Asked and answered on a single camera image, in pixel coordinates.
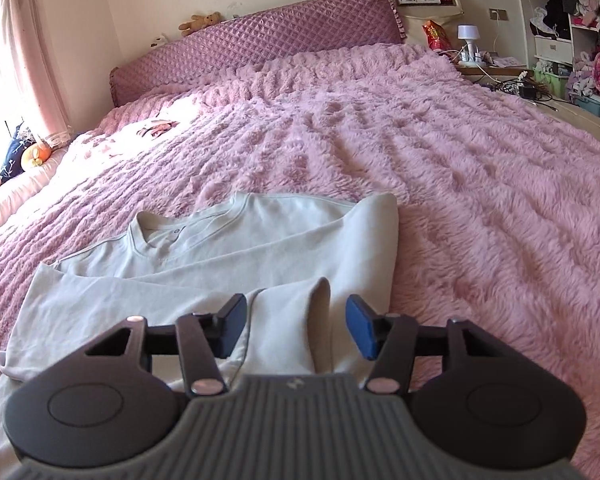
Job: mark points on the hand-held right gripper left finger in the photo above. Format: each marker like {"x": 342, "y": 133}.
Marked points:
{"x": 232, "y": 329}

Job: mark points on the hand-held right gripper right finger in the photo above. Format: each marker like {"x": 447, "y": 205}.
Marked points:
{"x": 360, "y": 331}

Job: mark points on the white printed sweatshirt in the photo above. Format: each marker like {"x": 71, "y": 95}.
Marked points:
{"x": 230, "y": 255}

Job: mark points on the pile of mixed clothes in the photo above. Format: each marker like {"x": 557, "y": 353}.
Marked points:
{"x": 597, "y": 0}

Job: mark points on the pink fluffy blanket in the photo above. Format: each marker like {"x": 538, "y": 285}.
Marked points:
{"x": 430, "y": 160}

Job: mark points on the pale pink quilt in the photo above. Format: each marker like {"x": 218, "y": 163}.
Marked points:
{"x": 15, "y": 200}

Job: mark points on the orange plush toy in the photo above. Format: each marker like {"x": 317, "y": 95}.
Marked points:
{"x": 36, "y": 155}

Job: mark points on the dark blue floral cloth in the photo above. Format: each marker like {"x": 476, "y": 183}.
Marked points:
{"x": 11, "y": 155}

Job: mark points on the purple quilted headboard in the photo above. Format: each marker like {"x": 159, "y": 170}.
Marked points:
{"x": 280, "y": 35}

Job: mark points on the wooden bedside table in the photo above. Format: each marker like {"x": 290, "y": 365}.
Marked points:
{"x": 500, "y": 67}

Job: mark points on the small white plush toy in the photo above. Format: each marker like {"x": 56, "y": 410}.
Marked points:
{"x": 159, "y": 38}

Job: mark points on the red snack bag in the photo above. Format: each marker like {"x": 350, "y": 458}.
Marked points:
{"x": 434, "y": 35}

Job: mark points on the brown teddy bear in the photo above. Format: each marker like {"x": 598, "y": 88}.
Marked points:
{"x": 197, "y": 23}

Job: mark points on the cream bedside shelf unit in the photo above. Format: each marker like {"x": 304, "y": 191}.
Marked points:
{"x": 410, "y": 25}

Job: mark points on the green storage bin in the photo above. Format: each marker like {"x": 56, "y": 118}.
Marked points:
{"x": 550, "y": 84}

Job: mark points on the white table lamp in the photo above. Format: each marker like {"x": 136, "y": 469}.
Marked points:
{"x": 469, "y": 35}

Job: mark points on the teal storage bin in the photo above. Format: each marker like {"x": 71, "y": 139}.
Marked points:
{"x": 591, "y": 106}

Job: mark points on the pink curtain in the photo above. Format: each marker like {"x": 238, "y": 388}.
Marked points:
{"x": 35, "y": 60}

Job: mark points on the white drawer box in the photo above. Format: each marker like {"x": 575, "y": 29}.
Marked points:
{"x": 552, "y": 50}

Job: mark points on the white open wardrobe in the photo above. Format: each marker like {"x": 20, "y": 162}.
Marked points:
{"x": 575, "y": 30}

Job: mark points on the gold wall socket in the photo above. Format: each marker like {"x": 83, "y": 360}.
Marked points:
{"x": 498, "y": 14}

